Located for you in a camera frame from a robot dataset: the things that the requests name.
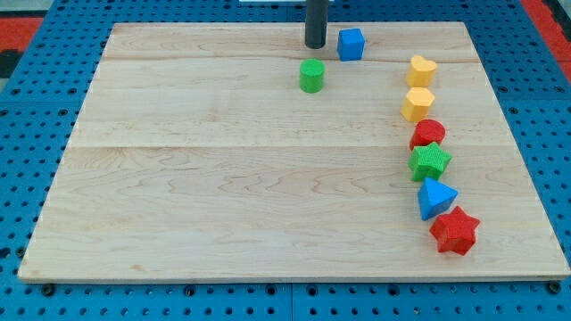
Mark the blue wooden cube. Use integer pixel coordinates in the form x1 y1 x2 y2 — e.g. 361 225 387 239
337 29 366 62

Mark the yellow wooden heart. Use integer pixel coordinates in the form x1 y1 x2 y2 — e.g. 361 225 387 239
406 55 438 87

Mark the light wooden board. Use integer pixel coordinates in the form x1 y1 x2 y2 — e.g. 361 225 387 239
18 22 570 284

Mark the green wooden cylinder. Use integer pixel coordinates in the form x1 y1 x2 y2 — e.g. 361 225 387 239
299 58 326 94

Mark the yellow wooden hexagon block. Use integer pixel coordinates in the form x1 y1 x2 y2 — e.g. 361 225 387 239
401 87 435 123

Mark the red wooden cylinder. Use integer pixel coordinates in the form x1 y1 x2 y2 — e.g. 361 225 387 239
409 119 446 150

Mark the green wooden star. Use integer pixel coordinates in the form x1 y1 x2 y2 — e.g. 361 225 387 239
408 142 452 182

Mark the blue wooden triangle block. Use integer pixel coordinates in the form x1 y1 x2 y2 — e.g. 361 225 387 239
418 177 459 221

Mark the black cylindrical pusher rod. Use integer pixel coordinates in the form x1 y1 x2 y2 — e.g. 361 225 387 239
304 0 329 49

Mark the red wooden star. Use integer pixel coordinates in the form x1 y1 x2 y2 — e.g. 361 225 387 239
429 206 480 256

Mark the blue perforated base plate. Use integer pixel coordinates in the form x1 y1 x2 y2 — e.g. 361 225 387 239
1 1 570 320

